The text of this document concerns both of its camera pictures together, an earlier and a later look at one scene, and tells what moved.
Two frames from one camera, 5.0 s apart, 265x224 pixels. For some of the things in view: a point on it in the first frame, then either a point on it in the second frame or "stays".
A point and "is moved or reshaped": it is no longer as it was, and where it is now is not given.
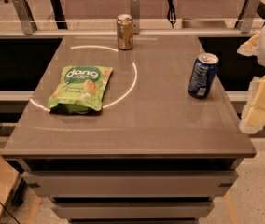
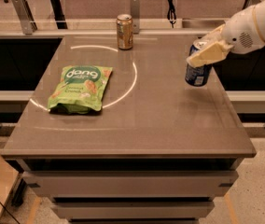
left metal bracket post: x=24 y=12 stays
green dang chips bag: x=79 y=89 stays
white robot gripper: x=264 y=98 -> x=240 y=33
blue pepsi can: x=202 y=75 is moved or reshaped
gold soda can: x=125 y=32 stays
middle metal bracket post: x=134 y=7 stays
